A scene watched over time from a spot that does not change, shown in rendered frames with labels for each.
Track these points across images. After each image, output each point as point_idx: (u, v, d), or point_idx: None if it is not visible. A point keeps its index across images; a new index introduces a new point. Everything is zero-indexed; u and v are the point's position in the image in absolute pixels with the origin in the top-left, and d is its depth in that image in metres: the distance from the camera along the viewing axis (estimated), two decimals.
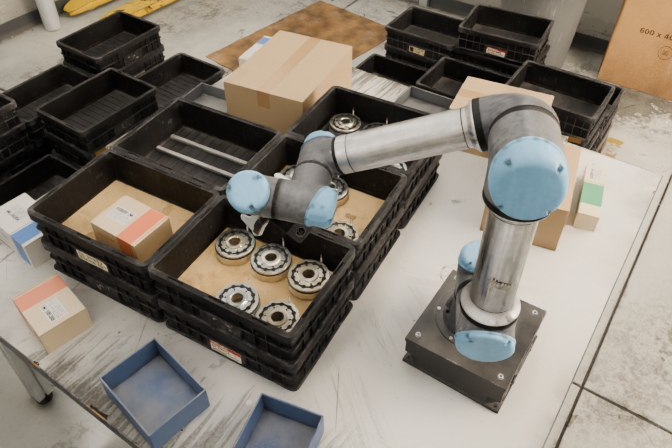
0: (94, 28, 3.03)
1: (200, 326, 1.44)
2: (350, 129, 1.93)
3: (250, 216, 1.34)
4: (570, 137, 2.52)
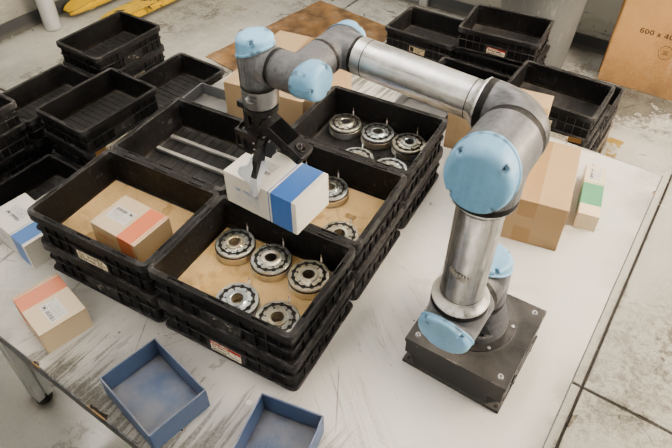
0: (94, 28, 3.03)
1: (200, 326, 1.44)
2: (350, 129, 1.93)
3: (248, 164, 1.30)
4: (570, 137, 2.52)
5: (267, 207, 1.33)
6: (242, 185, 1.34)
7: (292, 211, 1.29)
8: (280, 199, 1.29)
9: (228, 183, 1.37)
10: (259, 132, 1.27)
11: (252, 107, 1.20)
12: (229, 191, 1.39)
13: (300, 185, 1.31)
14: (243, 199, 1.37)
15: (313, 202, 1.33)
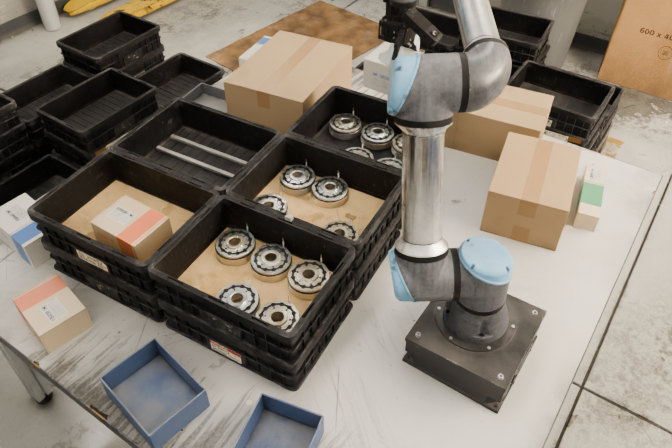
0: (94, 28, 3.03)
1: (200, 326, 1.44)
2: (350, 129, 1.93)
3: (387, 50, 1.66)
4: (570, 137, 2.52)
5: None
6: (380, 70, 1.69)
7: None
8: None
9: (366, 70, 1.72)
10: (399, 23, 1.62)
11: None
12: (366, 77, 1.74)
13: None
14: (378, 83, 1.72)
15: None
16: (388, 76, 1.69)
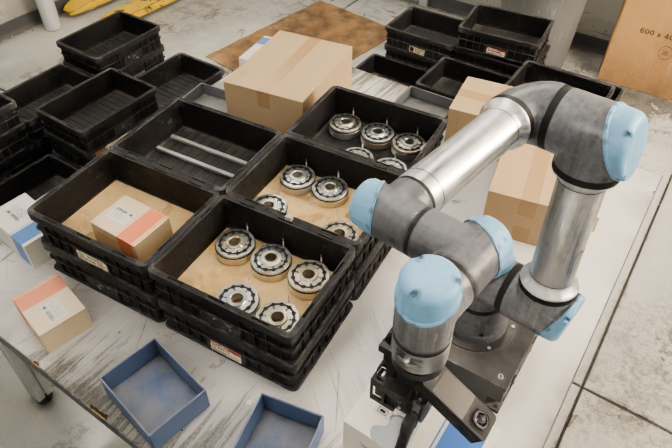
0: (94, 28, 3.03)
1: (200, 326, 1.44)
2: (350, 129, 1.93)
3: (387, 425, 0.87)
4: None
5: None
6: (373, 446, 0.90)
7: None
8: None
9: (348, 435, 0.93)
10: (410, 388, 0.83)
11: (412, 370, 0.77)
12: (348, 442, 0.95)
13: None
14: None
15: None
16: None
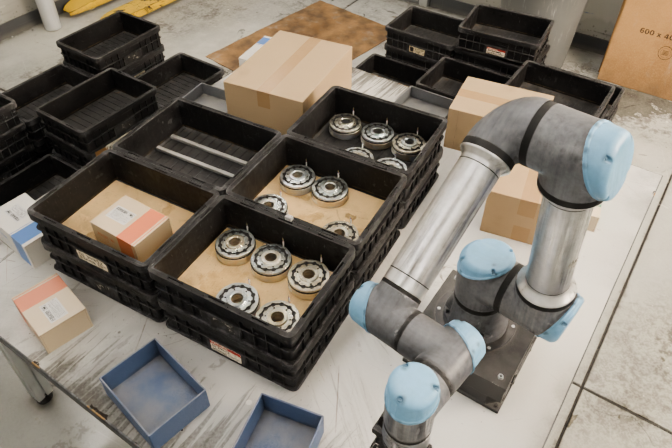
0: (94, 28, 3.03)
1: (200, 326, 1.44)
2: (350, 129, 1.93)
3: None
4: None
5: None
6: None
7: None
8: None
9: None
10: None
11: None
12: None
13: None
14: None
15: None
16: None
